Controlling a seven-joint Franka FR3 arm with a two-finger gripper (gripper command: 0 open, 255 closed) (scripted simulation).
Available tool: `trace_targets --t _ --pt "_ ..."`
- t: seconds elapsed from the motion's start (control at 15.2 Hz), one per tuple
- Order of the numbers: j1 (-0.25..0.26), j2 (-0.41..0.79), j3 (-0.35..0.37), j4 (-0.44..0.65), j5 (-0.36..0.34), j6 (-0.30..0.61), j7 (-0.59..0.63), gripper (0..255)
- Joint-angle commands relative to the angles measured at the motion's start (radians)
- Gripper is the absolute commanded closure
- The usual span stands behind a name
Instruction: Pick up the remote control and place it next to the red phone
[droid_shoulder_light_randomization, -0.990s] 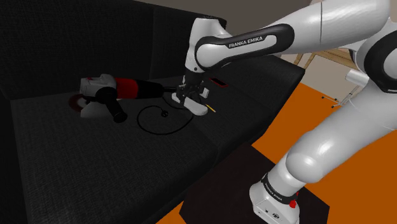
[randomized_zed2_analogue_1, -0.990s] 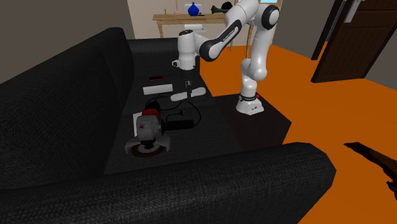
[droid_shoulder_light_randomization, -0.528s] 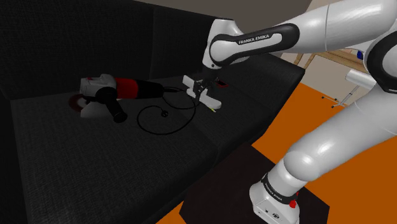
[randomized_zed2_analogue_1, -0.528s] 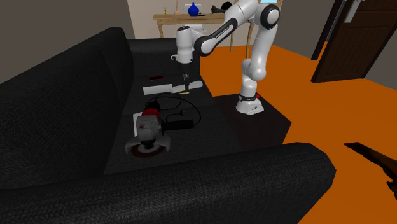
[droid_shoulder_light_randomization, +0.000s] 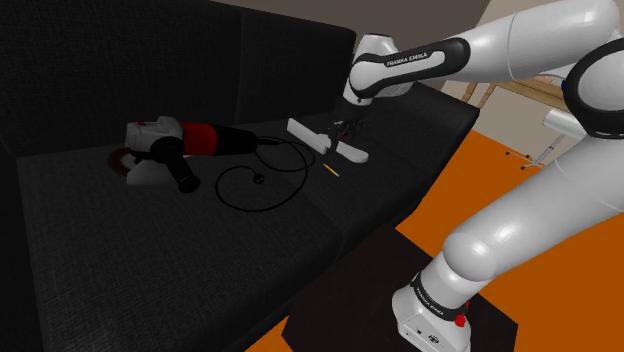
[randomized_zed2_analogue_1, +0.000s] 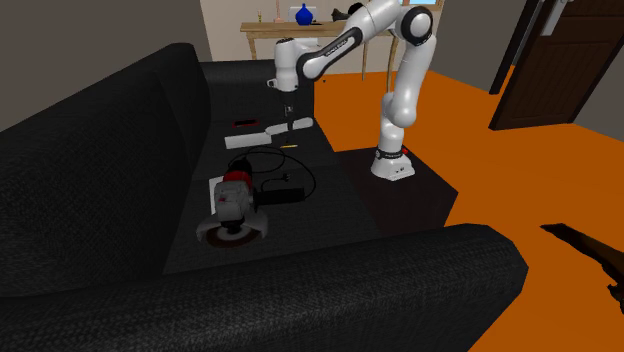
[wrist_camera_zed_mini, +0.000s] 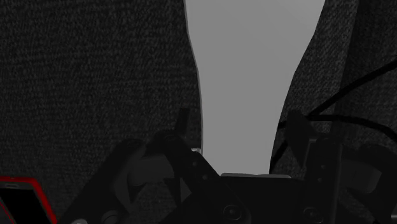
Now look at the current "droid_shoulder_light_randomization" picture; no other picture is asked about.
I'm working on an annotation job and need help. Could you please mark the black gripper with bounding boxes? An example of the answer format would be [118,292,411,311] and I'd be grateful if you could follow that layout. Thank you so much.
[327,97,366,154]

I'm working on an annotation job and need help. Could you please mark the white long remote control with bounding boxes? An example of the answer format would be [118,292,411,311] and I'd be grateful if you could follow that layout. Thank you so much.
[285,117,370,165]

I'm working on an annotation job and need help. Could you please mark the red black angle grinder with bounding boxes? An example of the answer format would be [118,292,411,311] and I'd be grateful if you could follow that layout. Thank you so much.
[107,115,316,214]

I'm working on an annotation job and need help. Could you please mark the dark robot stand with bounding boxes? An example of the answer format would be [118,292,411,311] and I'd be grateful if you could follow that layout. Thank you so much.
[281,223,519,352]

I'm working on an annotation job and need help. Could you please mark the wooden table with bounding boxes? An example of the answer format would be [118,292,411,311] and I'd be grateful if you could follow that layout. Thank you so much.
[459,73,573,112]

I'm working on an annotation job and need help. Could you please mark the white board on metal legs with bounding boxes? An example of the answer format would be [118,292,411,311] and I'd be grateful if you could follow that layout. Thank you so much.
[504,108,589,171]

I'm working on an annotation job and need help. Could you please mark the black fabric sofa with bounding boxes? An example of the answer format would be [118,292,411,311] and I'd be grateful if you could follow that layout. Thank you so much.
[0,0,482,352]

